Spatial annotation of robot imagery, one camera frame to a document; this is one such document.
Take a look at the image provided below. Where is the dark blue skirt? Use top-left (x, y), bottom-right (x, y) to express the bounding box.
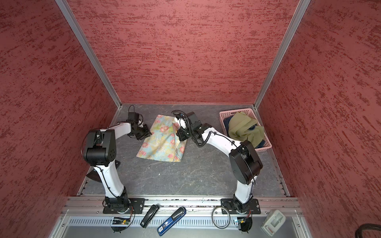
top-left (223, 116), bottom-right (233, 135)

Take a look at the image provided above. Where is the black calculator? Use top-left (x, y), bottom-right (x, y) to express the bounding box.
top-left (86, 160), bottom-right (121, 183)

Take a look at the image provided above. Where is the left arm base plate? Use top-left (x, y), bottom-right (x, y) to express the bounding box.
top-left (103, 198), bottom-right (145, 215)

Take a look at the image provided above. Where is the black cable corner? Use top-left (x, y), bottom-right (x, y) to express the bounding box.
top-left (355, 223), bottom-right (381, 238)

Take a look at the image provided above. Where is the grey plastic holder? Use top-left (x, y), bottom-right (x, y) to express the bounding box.
top-left (261, 209), bottom-right (286, 237)

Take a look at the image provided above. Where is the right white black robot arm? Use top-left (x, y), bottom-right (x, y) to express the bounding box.
top-left (175, 119), bottom-right (263, 214)

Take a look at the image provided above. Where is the left circuit board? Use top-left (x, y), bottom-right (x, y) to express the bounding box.
top-left (112, 217), bottom-right (131, 226)

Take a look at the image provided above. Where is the blue black stapler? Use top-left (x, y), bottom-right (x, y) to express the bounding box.
top-left (157, 207), bottom-right (187, 237)

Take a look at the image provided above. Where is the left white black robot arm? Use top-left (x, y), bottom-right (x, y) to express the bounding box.
top-left (81, 122), bottom-right (151, 214)

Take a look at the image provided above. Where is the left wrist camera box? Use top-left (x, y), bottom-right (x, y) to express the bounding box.
top-left (127, 112), bottom-right (143, 126)

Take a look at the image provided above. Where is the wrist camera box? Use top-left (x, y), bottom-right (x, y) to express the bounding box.
top-left (173, 117), bottom-right (187, 131)
top-left (127, 112), bottom-right (143, 126)

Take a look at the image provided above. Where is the floral pastel skirt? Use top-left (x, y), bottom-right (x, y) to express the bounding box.
top-left (137, 115), bottom-right (186, 162)

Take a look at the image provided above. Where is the coiled grey cable ring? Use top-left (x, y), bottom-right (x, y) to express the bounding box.
top-left (211, 206), bottom-right (231, 230)

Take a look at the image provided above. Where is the olive green skirt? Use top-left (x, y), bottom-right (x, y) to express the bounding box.
top-left (228, 112), bottom-right (265, 148)

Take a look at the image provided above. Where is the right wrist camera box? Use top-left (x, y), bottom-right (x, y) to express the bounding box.
top-left (173, 117), bottom-right (187, 131)

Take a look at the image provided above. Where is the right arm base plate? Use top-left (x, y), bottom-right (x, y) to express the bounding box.
top-left (221, 198), bottom-right (261, 215)

